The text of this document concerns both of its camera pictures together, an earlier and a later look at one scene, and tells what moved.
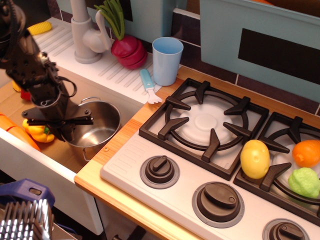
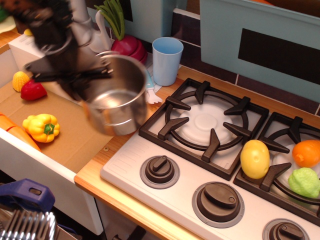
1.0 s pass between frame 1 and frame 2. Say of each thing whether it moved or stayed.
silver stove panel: stayed
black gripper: moved
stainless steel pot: moved
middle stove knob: stayed
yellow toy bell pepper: stayed
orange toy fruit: stayed
